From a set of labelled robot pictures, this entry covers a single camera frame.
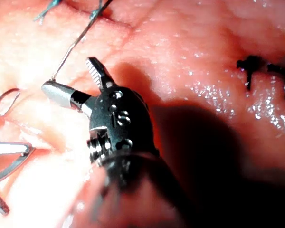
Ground right arm needle driver jaw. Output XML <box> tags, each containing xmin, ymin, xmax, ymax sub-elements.
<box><xmin>85</xmin><ymin>57</ymin><xmax>116</xmax><ymax>92</ymax></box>
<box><xmin>41</xmin><ymin>80</ymin><xmax>97</xmax><ymax>118</ymax></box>

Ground blue thread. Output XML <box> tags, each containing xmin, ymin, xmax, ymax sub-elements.
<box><xmin>0</xmin><ymin>0</ymin><xmax>115</xmax><ymax>126</ymax></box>

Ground tissue pad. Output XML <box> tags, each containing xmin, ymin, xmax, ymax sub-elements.
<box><xmin>0</xmin><ymin>0</ymin><xmax>285</xmax><ymax>228</ymax></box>

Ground curved steel needle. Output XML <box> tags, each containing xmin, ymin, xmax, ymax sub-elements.
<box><xmin>0</xmin><ymin>146</ymin><xmax>36</xmax><ymax>186</ymax></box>

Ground blue stitching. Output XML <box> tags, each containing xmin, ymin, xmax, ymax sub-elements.
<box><xmin>34</xmin><ymin>0</ymin><xmax>103</xmax><ymax>21</ymax></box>

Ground right arm needle driver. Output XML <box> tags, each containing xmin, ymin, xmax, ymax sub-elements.
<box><xmin>86</xmin><ymin>85</ymin><xmax>160</xmax><ymax>165</ymax></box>

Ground black stitching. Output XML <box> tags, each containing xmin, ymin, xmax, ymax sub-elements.
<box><xmin>236</xmin><ymin>55</ymin><xmax>285</xmax><ymax>101</ymax></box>

